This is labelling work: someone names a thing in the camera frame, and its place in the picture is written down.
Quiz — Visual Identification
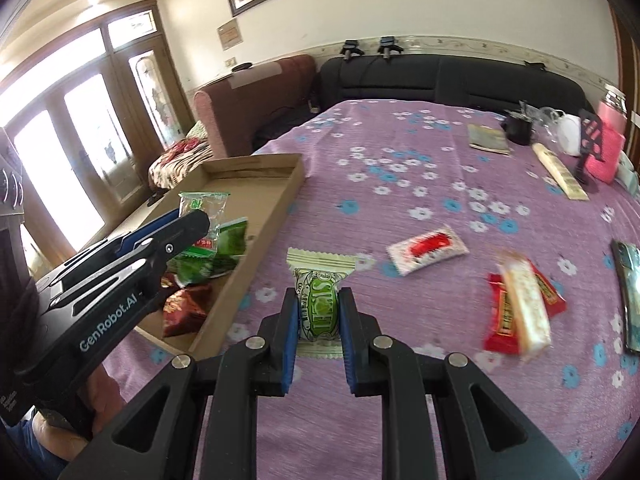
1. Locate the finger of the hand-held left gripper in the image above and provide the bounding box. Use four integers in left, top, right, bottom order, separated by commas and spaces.
47, 209, 211, 320
59, 211, 182, 283

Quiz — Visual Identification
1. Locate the pink box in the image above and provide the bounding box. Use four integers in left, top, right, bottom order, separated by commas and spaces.
585, 85, 628, 184

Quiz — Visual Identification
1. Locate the brown cardboard tray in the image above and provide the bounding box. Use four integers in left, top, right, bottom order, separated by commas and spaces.
135, 152, 307, 361

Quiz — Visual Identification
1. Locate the blue denim clothing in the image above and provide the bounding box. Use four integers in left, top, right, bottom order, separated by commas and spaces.
0, 420, 68, 473

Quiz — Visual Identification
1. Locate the person's left hand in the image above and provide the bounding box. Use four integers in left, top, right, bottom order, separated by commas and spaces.
31, 364, 120, 462

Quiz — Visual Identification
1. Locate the clear glass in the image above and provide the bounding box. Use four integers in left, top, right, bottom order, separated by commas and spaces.
537, 107, 561, 136

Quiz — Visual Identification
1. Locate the black cup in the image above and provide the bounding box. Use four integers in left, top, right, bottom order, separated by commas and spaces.
502, 101, 534, 146

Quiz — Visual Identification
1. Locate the dark phone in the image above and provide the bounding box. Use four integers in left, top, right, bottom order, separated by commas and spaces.
611, 240, 640, 353

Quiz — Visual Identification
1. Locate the clear green snack packet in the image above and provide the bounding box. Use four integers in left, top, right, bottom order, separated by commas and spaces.
179, 191, 231, 241

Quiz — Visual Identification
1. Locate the long cream box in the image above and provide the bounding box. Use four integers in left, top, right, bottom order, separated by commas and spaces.
531, 142, 590, 202

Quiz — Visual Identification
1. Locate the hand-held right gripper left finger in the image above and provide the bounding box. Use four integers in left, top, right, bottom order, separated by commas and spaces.
57, 287, 301, 480

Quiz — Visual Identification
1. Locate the black sofa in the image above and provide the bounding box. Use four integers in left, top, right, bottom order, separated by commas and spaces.
319, 54, 596, 111

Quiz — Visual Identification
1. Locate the small wall plaque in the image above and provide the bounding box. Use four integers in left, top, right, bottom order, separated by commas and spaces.
217, 19, 243, 51

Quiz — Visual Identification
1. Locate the wooden glass door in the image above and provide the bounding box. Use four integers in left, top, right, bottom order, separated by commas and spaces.
0, 4, 196, 271

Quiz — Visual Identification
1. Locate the red patterned blanket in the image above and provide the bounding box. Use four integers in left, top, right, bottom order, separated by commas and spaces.
149, 120, 213, 191

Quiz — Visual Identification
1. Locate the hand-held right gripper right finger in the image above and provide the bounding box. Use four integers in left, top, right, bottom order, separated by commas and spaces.
339, 290, 583, 480

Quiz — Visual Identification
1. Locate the cream snack packet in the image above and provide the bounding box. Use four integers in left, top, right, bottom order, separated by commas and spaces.
495, 250, 552, 361

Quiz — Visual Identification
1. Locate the green booklet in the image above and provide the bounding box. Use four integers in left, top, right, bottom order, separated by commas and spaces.
467, 124, 511, 156

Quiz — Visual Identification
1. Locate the red candy packet black label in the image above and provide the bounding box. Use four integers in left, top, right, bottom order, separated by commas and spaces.
530, 260, 567, 319
484, 274, 522, 356

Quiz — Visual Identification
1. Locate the cream green candy packet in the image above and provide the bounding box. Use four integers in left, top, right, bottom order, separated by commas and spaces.
286, 247, 357, 361

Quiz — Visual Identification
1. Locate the brown armchair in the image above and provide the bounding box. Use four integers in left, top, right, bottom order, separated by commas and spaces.
193, 54, 317, 158

